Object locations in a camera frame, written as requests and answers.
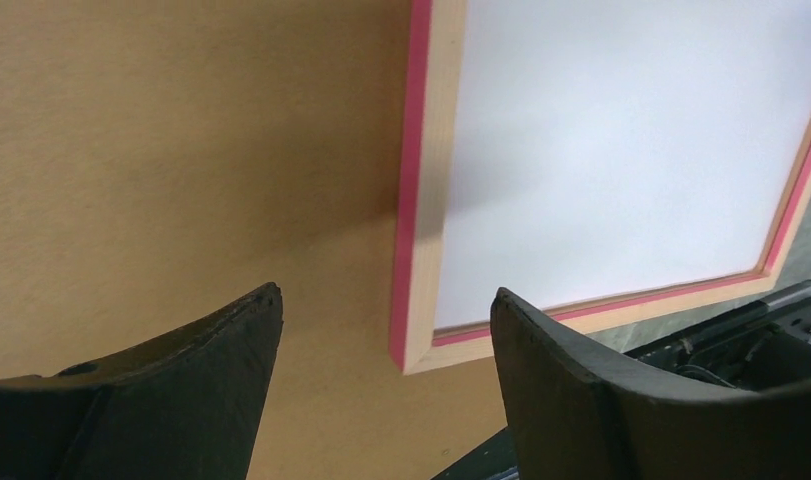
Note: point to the pink picture frame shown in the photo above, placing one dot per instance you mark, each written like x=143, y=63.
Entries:
x=434, y=63

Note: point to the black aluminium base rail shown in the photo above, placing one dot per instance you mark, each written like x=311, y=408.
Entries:
x=722, y=350

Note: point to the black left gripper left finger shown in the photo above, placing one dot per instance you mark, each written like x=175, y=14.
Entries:
x=184, y=405

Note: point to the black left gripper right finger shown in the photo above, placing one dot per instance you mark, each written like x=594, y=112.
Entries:
x=577, y=409

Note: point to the sunset photo print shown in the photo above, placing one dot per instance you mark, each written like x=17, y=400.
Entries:
x=610, y=147

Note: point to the brown cardboard backing board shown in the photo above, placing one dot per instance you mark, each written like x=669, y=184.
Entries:
x=159, y=159

